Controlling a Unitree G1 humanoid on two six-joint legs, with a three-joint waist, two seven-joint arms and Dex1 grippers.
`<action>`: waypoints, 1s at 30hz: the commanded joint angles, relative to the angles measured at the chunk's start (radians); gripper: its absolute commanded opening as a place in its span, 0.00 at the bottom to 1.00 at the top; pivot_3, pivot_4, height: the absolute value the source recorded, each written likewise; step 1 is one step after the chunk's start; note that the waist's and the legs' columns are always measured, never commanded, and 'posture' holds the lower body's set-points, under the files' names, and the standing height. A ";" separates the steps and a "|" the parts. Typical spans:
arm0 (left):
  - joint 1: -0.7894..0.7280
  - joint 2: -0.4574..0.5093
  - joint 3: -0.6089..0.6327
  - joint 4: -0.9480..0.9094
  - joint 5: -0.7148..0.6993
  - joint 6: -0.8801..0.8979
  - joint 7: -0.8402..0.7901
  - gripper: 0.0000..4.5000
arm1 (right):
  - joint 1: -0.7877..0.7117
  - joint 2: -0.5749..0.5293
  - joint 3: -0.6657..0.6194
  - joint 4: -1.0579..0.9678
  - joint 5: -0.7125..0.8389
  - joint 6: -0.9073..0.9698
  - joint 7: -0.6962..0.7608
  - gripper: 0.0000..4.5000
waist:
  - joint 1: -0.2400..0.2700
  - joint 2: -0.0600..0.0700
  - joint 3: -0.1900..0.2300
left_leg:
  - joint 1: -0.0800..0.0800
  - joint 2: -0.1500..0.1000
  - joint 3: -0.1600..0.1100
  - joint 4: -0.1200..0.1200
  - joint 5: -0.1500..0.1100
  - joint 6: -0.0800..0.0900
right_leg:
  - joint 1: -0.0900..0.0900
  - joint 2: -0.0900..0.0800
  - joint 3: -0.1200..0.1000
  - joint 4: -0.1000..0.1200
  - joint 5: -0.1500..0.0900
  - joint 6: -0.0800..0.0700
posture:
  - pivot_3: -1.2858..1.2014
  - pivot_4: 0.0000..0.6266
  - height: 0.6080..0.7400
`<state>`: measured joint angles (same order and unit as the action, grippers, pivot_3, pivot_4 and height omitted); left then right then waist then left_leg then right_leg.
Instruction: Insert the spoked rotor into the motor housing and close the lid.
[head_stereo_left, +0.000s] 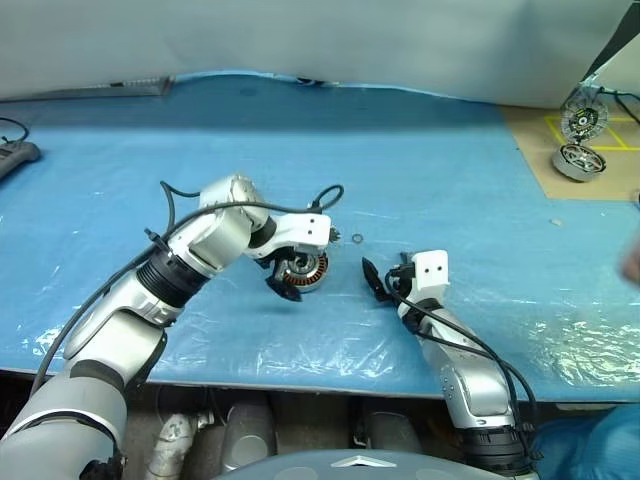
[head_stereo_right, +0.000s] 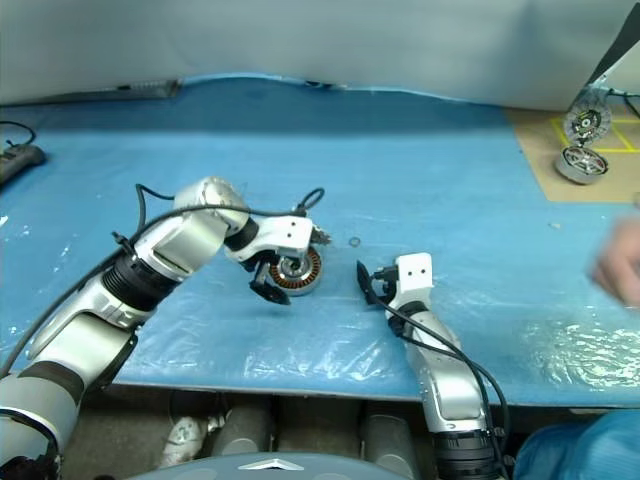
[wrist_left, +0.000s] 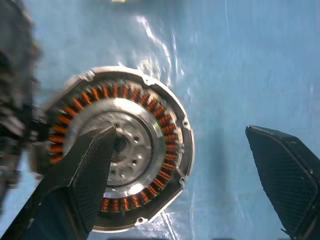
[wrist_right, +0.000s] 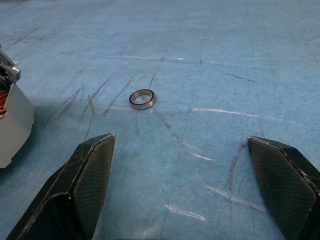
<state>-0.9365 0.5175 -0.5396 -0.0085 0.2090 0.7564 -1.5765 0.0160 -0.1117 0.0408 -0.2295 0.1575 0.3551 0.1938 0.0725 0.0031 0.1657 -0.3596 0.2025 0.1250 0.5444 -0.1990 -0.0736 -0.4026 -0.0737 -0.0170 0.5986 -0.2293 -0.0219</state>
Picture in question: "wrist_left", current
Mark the blue plastic table cover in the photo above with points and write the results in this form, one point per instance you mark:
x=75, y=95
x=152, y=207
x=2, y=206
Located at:
x=237, y=75

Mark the hinged finned grey motor lid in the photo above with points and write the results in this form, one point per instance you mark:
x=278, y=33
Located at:
x=15, y=75

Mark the silver motor housing copper windings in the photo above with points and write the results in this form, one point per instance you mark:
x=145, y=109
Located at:
x=172, y=140

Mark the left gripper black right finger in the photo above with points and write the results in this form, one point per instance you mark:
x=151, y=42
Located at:
x=287, y=180

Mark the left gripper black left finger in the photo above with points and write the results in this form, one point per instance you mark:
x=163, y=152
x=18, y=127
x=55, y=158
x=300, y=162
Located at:
x=75, y=190

